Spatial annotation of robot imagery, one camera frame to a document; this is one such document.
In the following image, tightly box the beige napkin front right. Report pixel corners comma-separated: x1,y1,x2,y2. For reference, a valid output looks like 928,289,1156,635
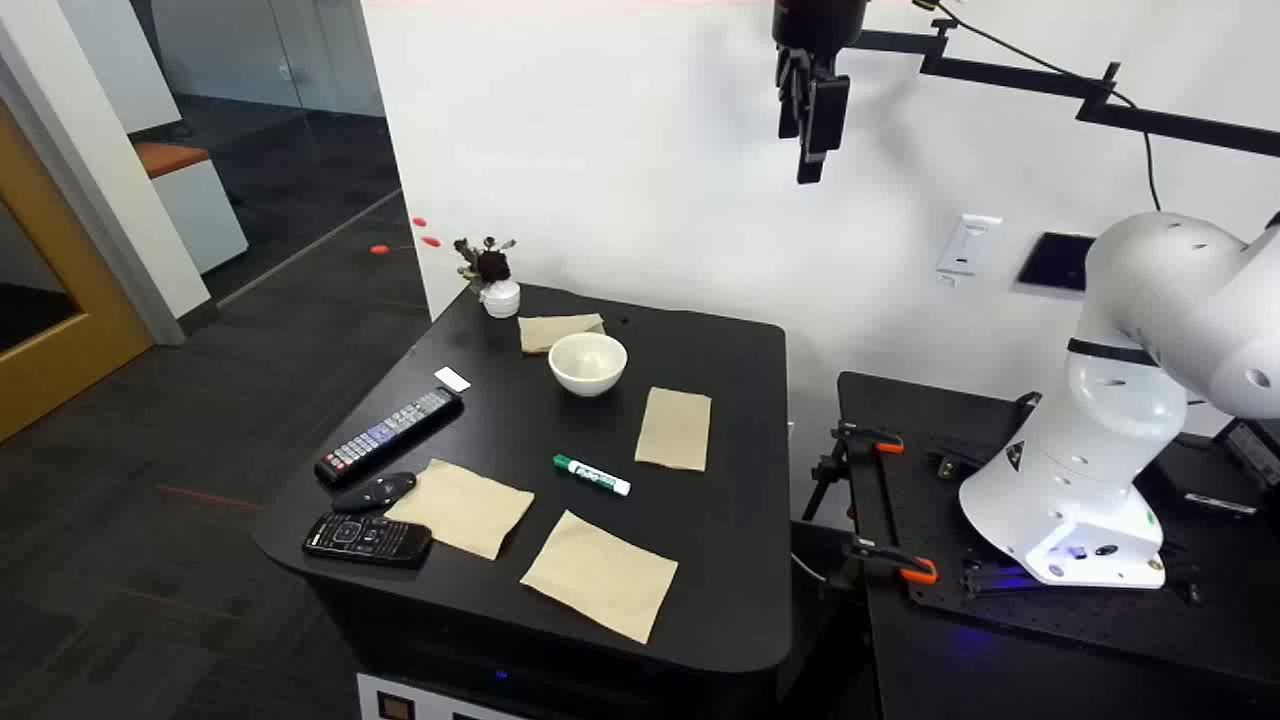
520,511,675,646

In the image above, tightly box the folded beige napkin behind bowl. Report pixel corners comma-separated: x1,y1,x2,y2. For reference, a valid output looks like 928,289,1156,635
517,314,603,358

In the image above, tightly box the black clamp with orange handle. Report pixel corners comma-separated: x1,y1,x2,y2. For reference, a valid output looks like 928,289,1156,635
804,421,904,522

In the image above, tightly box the black calculator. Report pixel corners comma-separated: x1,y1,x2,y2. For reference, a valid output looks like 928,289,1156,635
305,511,433,568

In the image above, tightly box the long black remote control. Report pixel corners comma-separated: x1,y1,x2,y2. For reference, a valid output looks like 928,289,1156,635
318,388,465,490

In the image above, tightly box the white ceramic bowl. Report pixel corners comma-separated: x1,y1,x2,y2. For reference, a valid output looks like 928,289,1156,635
549,333,627,401

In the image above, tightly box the green white marker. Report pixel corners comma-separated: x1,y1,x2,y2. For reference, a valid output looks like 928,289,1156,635
554,452,633,496

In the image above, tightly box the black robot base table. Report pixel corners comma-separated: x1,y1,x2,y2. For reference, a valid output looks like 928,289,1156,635
837,373,1280,720

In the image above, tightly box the black table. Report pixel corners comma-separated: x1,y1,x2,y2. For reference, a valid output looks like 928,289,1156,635
255,300,794,720

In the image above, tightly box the small white eraser block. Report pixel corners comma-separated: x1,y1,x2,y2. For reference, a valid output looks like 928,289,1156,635
436,367,472,396

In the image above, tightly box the small white vase with plant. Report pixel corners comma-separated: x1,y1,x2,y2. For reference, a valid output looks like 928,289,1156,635
456,236,520,321

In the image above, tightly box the beige napkin right of bowl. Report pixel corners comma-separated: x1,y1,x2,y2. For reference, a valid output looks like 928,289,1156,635
637,388,714,474

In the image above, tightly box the white wall outlet plate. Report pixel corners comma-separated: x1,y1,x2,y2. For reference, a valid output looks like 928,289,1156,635
937,213,1003,284

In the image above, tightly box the beige napkin front left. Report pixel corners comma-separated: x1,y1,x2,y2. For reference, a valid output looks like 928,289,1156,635
388,460,534,561

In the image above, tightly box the black wall panel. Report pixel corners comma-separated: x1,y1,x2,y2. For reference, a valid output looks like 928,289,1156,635
1017,234,1092,294

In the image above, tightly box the small black remote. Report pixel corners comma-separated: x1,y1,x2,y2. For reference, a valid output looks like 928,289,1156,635
332,474,416,515

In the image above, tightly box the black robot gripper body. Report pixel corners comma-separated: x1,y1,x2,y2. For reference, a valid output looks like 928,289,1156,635
771,0,869,66

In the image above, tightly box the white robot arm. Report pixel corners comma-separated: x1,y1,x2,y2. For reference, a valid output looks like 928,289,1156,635
957,213,1280,593

